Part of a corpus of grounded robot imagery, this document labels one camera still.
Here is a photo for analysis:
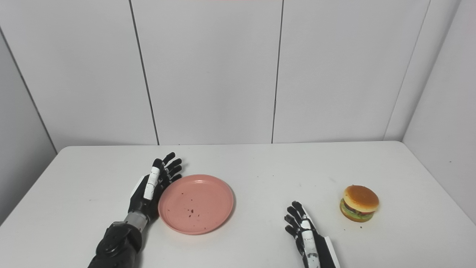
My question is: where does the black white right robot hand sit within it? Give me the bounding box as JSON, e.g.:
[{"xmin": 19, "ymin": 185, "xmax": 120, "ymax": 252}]
[{"xmin": 284, "ymin": 201, "xmax": 341, "ymax": 268}]

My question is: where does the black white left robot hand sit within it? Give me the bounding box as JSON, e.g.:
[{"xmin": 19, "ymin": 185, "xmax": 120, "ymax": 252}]
[{"xmin": 128, "ymin": 152, "xmax": 183, "ymax": 224}]

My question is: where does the pink round plate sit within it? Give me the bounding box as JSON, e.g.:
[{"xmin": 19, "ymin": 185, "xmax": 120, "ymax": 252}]
[{"xmin": 158, "ymin": 174, "xmax": 235, "ymax": 235}]

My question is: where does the toy hamburger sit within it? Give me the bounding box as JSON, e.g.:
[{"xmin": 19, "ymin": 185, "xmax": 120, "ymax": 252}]
[{"xmin": 340, "ymin": 185, "xmax": 380, "ymax": 223}]

